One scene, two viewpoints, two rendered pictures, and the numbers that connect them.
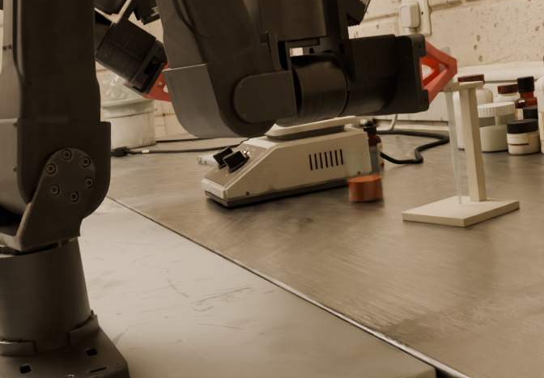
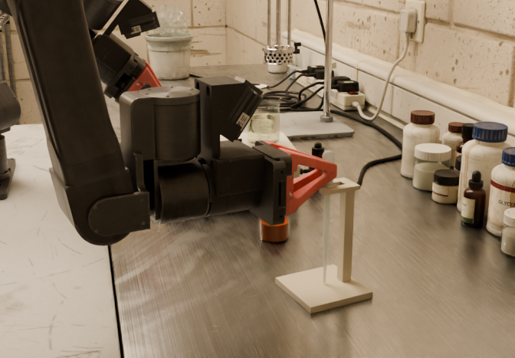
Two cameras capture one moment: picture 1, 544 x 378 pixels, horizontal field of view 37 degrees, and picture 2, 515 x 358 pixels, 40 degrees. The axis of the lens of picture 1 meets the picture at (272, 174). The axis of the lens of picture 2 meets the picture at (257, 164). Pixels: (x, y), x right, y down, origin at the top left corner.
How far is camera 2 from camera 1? 0.29 m
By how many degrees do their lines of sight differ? 12
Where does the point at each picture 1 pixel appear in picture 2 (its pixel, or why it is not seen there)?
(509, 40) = (478, 74)
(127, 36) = (106, 50)
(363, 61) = (227, 179)
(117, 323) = not seen: outside the picture
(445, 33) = (433, 47)
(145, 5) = (126, 24)
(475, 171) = (342, 257)
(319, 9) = (189, 135)
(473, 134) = (345, 227)
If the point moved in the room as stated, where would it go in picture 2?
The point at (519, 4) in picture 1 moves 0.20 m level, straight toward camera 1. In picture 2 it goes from (491, 45) to (470, 61)
